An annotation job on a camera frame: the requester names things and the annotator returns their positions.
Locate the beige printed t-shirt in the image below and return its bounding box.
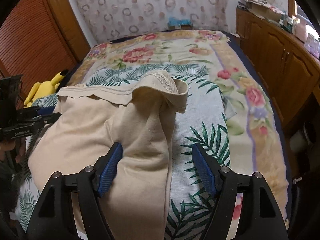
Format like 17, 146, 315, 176
28, 70, 188, 239

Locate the person's left hand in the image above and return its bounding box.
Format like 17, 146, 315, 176
0, 138, 26, 163

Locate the yellow Pikachu plush toy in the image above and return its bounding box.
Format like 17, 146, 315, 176
24, 69, 68, 108

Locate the floral bed cover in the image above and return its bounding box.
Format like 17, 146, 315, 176
69, 30, 291, 239

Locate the brown louvered wardrobe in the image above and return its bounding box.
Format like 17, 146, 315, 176
1, 0, 90, 106

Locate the palm leaf print blanket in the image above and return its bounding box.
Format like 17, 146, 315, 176
15, 62, 235, 239

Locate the wooden sideboard cabinet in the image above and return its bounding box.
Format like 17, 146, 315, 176
236, 8, 319, 127

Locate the circle pattern lace curtain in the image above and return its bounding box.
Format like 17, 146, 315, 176
71, 0, 228, 43

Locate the blue item on box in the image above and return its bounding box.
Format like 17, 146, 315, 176
168, 17, 193, 30

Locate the pink bottle on cabinet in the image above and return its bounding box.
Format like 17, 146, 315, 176
295, 18, 308, 43

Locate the cardboard box on cabinet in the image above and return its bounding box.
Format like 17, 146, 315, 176
239, 0, 286, 22

